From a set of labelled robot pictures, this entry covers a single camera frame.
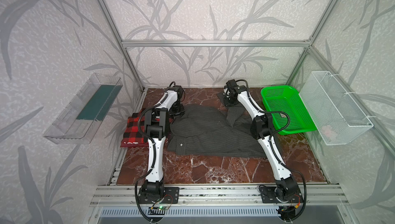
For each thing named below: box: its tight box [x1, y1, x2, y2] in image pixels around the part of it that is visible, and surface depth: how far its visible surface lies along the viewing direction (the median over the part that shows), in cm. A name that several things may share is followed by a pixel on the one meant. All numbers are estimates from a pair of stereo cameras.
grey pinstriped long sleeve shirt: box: [167, 91, 267, 158], surface depth 95 cm
